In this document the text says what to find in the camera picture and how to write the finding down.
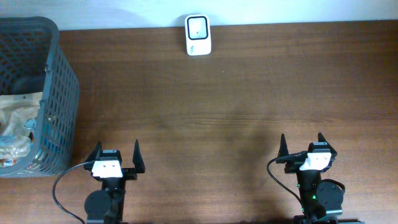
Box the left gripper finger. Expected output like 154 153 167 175
83 141 102 170
132 139 146 174

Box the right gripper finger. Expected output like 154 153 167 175
277 133 289 157
318 133 333 149

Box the kraft paper pouch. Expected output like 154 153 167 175
1 92 42 159

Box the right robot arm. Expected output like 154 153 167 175
275 133 345 223

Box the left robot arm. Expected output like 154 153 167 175
83 141 146 223

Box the grey plastic mesh basket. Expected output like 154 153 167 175
1 17 80 178

